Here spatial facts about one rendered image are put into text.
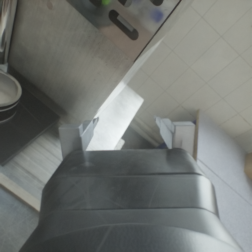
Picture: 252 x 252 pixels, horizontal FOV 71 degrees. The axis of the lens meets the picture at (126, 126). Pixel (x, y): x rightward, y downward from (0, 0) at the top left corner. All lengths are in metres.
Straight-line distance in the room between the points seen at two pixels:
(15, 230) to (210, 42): 1.60
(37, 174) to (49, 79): 0.13
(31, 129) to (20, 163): 0.05
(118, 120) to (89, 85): 0.18
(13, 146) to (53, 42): 0.14
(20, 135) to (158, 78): 1.55
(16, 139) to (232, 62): 1.60
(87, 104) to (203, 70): 1.49
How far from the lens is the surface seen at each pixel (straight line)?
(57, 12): 0.25
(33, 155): 0.29
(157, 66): 1.71
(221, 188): 1.21
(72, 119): 0.33
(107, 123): 0.38
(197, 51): 1.66
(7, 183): 0.26
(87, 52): 0.24
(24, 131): 0.29
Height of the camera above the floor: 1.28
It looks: 39 degrees down
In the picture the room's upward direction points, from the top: 46 degrees clockwise
